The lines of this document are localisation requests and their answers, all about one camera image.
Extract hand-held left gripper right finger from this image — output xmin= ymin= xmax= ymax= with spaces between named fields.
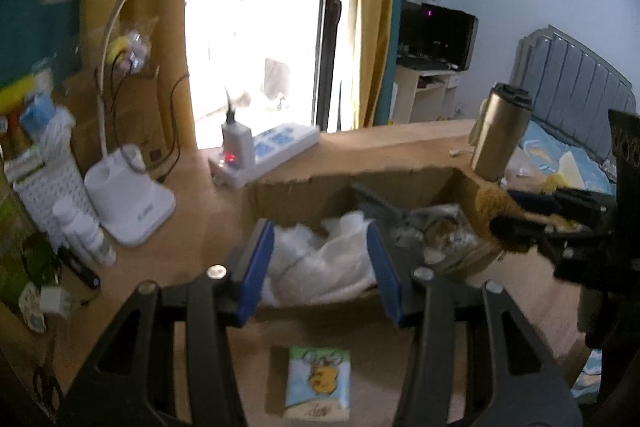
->
xmin=366 ymin=223 xmax=583 ymax=427

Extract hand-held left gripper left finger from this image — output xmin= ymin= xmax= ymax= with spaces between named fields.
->
xmin=60 ymin=219 xmax=276 ymax=427

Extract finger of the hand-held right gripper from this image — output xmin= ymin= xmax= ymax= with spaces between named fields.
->
xmin=507 ymin=187 xmax=617 ymax=221
xmin=490 ymin=213 xmax=609 ymax=259

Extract white bubble wrap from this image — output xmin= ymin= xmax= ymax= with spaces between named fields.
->
xmin=272 ymin=212 xmax=381 ymax=305

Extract clear bubble wrap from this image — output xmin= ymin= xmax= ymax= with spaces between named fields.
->
xmin=265 ymin=222 xmax=333 ymax=298

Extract clear plastic packet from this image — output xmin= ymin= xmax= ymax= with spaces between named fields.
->
xmin=392 ymin=203 xmax=501 ymax=275

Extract brown cardboard box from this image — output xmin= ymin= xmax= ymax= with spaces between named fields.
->
xmin=244 ymin=166 xmax=506 ymax=323

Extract cartoon print tissue pack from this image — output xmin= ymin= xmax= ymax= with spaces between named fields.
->
xmin=284 ymin=345 xmax=352 ymax=423

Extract blue printed bed sheet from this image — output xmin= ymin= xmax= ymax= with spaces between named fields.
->
xmin=512 ymin=122 xmax=621 ymax=200

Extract steel tumbler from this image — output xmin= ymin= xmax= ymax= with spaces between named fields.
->
xmin=470 ymin=82 xmax=534 ymax=182

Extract white power strip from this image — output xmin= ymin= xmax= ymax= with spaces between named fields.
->
xmin=207 ymin=122 xmax=321 ymax=188

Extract grey padded headboard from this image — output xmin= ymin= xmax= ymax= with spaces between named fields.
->
xmin=512 ymin=24 xmax=640 ymax=168

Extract white charger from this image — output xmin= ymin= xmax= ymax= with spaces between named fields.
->
xmin=221 ymin=122 xmax=257 ymax=170

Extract white desk lamp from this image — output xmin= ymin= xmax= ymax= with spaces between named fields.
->
xmin=39 ymin=0 xmax=231 ymax=249

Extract white pill bottle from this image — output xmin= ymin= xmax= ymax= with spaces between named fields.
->
xmin=52 ymin=198 xmax=98 ymax=258
xmin=85 ymin=219 xmax=118 ymax=267

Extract light wooden tv stand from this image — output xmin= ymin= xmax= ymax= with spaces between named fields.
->
xmin=391 ymin=61 xmax=465 ymax=126

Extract black flashlight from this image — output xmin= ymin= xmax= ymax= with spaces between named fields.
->
xmin=56 ymin=246 xmax=102 ymax=292

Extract large cardboard carton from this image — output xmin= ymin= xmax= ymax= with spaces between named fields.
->
xmin=62 ymin=66 xmax=178 ymax=180

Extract white plug adapter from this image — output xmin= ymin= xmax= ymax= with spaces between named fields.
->
xmin=39 ymin=286 xmax=73 ymax=320

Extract black monitor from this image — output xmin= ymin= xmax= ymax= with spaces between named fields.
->
xmin=400 ymin=0 xmax=479 ymax=72

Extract white plastic basket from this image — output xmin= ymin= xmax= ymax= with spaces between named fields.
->
xmin=12 ymin=117 xmax=101 ymax=233

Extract black scissors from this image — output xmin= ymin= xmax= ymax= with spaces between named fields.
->
xmin=31 ymin=354 xmax=65 ymax=420

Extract plastic bag of small toys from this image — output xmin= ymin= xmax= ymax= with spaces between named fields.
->
xmin=106 ymin=18 xmax=162 ymax=76

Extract yellow curtain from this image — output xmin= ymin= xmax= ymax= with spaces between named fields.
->
xmin=79 ymin=0 xmax=197 ymax=152
xmin=347 ymin=0 xmax=411 ymax=130

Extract blue packet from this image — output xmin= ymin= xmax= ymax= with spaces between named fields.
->
xmin=20 ymin=89 xmax=58 ymax=135

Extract black charger cable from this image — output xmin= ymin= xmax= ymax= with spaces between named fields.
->
xmin=107 ymin=52 xmax=236 ymax=182

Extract black door frame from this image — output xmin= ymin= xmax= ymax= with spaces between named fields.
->
xmin=314 ymin=0 xmax=351 ymax=132

